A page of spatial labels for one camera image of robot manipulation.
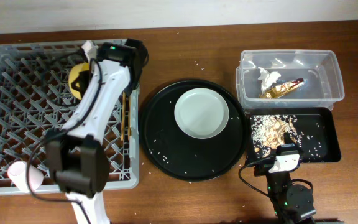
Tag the round black tray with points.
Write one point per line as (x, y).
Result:
(180, 155)

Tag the grey dishwasher rack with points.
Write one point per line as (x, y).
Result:
(34, 97)

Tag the black rectangular tray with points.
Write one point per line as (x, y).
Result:
(318, 135)

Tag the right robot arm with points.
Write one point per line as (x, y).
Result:
(292, 199)

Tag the pink cup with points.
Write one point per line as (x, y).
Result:
(17, 174)

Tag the grey plate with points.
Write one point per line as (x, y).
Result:
(201, 113)

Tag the food scraps pile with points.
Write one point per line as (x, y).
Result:
(268, 132)

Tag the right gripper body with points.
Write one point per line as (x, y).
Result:
(264, 168)

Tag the yellow bowl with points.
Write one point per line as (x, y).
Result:
(77, 68)

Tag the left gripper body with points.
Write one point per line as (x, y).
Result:
(85, 77)

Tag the clear plastic bin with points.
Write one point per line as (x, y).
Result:
(319, 69)

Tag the gold foil wrapper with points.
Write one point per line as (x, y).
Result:
(279, 91)

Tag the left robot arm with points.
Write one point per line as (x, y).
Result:
(76, 159)

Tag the white tissue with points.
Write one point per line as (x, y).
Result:
(267, 79)

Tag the gold chopstick left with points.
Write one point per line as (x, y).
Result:
(123, 115)

